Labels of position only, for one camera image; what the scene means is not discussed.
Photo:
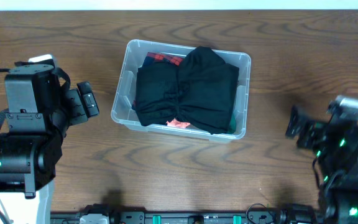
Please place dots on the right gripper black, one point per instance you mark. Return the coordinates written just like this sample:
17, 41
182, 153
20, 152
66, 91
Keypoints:
317, 129

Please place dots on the dark green garment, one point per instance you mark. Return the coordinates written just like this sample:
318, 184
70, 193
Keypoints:
232, 125

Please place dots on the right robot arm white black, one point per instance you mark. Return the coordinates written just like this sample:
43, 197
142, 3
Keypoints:
337, 176

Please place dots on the coral pink garment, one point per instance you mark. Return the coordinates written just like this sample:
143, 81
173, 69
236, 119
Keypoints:
177, 124

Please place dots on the red plaid flannel shirt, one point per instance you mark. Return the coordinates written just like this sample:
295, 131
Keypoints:
152, 58

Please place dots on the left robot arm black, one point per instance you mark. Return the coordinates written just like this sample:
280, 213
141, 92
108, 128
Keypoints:
42, 105

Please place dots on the black hoodie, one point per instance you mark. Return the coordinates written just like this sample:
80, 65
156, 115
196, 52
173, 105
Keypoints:
200, 91

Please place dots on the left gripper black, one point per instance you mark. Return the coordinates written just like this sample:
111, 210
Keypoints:
74, 106

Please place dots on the black mounting rail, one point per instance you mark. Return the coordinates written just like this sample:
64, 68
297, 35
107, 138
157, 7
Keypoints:
256, 213

